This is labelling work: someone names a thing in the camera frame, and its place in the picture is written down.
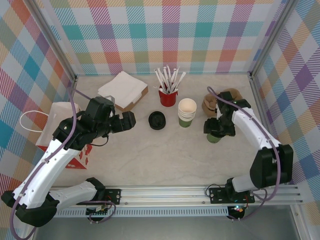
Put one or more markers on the green paper coffee cup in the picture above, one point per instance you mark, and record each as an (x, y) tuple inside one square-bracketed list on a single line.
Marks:
[(187, 123), (187, 115), (214, 139)]

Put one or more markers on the stack of black cup lids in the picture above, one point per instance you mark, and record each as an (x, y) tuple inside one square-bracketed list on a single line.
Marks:
[(157, 120)]

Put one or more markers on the red and white paper bag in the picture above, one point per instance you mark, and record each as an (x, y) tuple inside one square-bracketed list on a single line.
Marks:
[(50, 125)]

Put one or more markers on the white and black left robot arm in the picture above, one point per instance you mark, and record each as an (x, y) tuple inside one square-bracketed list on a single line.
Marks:
[(50, 170)]

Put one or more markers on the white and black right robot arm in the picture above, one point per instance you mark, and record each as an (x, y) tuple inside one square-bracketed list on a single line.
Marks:
[(252, 127)]

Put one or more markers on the brown cardboard napkin tray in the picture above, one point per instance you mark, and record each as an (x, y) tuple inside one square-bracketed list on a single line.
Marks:
[(130, 106)]

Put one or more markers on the brown pulp cup carrier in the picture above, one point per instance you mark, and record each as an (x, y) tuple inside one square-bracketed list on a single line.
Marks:
[(208, 105)]

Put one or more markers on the stack of paper cups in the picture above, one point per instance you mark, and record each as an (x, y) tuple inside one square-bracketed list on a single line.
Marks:
[(187, 106)]

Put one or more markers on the stack of white napkins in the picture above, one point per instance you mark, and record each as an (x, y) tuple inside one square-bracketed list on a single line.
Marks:
[(122, 85)]

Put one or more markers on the red straw holder cup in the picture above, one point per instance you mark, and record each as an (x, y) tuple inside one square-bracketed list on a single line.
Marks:
[(168, 98)]

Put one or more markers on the grey metal panel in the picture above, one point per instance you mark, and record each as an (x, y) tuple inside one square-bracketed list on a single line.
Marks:
[(162, 230)]

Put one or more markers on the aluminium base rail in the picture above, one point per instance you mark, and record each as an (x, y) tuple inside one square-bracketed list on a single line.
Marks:
[(162, 195)]

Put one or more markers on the aluminium frame post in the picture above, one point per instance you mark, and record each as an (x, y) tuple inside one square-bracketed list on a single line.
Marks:
[(56, 42), (269, 37)]

